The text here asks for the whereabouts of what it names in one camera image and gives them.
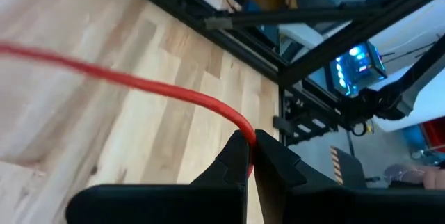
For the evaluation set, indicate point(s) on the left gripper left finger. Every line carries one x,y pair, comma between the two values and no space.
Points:
174,206

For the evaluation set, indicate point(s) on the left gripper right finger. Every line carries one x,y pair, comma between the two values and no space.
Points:
330,206

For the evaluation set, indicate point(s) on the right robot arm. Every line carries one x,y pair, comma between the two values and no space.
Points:
368,104

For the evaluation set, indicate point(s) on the red plastic bin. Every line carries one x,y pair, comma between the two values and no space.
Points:
434,133

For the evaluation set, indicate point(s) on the computer with blue lights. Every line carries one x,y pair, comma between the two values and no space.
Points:
354,67

